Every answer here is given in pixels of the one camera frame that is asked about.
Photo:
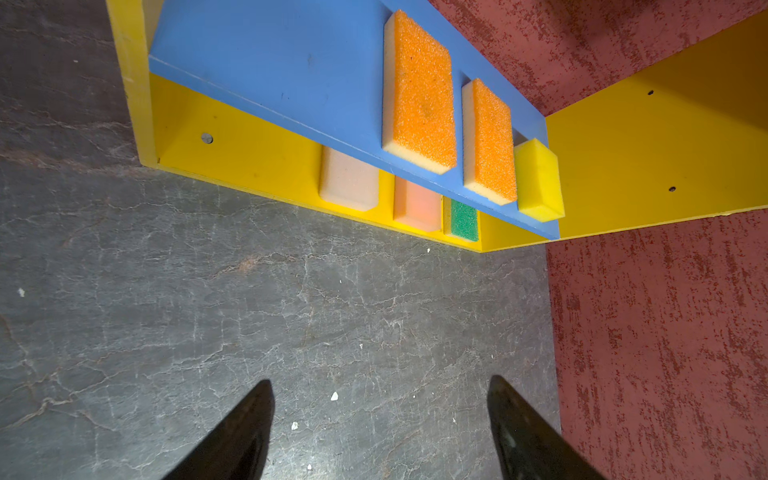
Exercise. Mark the yellow shelf unit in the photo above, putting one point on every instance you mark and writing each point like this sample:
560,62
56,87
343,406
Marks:
657,110

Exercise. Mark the orange sponge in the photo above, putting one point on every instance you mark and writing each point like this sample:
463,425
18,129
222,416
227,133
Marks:
418,120
488,160

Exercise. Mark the salmon pink sponge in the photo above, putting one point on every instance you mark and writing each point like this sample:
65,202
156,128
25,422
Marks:
417,206

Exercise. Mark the green sponge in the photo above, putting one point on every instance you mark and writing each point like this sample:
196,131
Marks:
460,221

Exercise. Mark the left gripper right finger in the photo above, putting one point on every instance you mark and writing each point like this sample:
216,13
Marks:
526,445

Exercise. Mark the small yellow square sponge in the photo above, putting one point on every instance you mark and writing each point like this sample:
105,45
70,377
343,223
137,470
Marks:
538,182

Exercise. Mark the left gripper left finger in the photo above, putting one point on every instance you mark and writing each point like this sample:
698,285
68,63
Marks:
237,447

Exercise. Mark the cream white sponge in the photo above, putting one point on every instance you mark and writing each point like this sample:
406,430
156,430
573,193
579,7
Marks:
347,181

